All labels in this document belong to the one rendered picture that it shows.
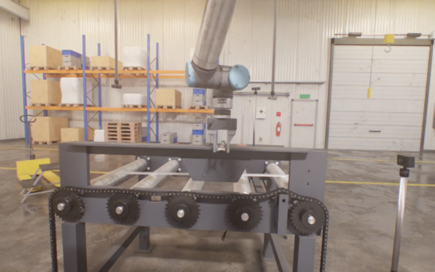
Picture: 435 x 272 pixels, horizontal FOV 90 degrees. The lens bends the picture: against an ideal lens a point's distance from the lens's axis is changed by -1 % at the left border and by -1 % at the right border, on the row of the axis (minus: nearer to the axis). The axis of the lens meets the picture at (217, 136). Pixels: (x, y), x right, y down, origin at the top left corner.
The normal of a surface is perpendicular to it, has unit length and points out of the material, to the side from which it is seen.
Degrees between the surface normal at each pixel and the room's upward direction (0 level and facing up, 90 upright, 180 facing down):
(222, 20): 138
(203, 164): 90
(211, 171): 90
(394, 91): 90
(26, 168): 90
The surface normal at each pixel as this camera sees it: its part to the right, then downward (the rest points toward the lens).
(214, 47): 0.24, 0.80
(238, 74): 0.43, 0.09
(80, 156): -0.07, 0.08
